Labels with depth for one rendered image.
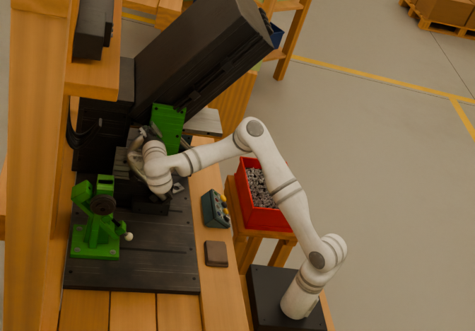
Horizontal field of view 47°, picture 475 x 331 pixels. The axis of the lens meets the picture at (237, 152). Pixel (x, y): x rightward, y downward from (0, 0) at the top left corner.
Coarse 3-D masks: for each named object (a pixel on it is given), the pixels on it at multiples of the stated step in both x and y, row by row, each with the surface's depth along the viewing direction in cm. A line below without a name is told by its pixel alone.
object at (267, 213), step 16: (240, 160) 232; (256, 160) 235; (240, 176) 231; (256, 176) 233; (240, 192) 228; (256, 192) 224; (240, 208) 226; (256, 208) 210; (272, 208) 220; (256, 224) 216; (272, 224) 218; (288, 224) 219
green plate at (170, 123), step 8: (160, 104) 184; (152, 112) 184; (160, 112) 185; (168, 112) 186; (176, 112) 186; (184, 112) 187; (152, 120) 185; (160, 120) 186; (168, 120) 187; (176, 120) 187; (160, 128) 187; (168, 128) 188; (176, 128) 188; (168, 136) 189; (176, 136) 189; (168, 144) 190; (176, 144) 191; (168, 152) 191; (176, 152) 192
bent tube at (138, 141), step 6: (156, 126) 186; (156, 132) 183; (138, 138) 184; (132, 144) 184; (138, 144) 184; (132, 150) 184; (132, 168) 187; (138, 174) 188; (144, 180) 190; (162, 198) 194
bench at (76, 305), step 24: (72, 96) 242; (72, 120) 229; (48, 264) 170; (48, 288) 163; (48, 312) 157; (72, 312) 159; (96, 312) 161; (120, 312) 163; (144, 312) 166; (168, 312) 168; (192, 312) 170
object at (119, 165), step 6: (120, 150) 189; (126, 150) 190; (138, 150) 191; (120, 156) 190; (126, 156) 190; (114, 162) 191; (120, 162) 191; (126, 162) 191; (114, 168) 192; (120, 168) 192; (126, 168) 193; (114, 174) 193; (120, 174) 193; (126, 174) 194
